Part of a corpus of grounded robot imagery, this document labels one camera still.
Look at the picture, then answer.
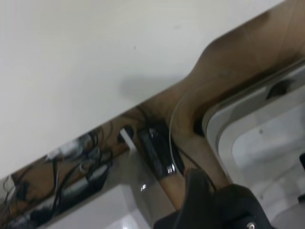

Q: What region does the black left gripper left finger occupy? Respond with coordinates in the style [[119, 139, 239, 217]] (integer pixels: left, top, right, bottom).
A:
[[183, 167, 217, 217]]

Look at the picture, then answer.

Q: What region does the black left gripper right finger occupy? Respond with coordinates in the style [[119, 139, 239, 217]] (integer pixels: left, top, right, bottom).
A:
[[209, 183, 274, 229]]

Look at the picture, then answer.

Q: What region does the white robot base platform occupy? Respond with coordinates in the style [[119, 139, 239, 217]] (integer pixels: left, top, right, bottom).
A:
[[201, 58, 305, 229]]

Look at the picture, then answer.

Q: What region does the black power adapter brick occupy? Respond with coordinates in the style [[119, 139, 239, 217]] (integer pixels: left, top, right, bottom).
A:
[[139, 125, 178, 178]]

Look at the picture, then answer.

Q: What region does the white plug bar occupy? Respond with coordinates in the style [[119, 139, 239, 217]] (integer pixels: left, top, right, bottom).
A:
[[120, 128, 138, 155]]

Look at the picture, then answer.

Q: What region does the grey power brick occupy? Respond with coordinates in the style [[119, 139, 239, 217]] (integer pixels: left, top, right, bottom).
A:
[[62, 164, 109, 200]]

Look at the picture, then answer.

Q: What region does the thin grey cable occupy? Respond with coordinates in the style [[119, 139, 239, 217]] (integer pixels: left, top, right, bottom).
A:
[[168, 87, 205, 174]]

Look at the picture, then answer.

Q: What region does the black cable tangle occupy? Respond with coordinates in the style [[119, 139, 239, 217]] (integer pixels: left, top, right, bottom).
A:
[[0, 133, 115, 227]]

